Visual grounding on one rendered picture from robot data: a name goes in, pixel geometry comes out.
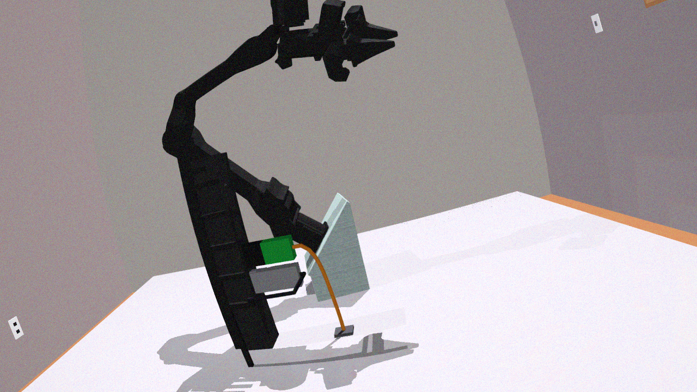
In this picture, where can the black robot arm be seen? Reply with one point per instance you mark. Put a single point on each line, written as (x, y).
(271, 201)

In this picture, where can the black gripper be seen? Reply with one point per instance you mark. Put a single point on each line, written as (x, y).
(357, 42)

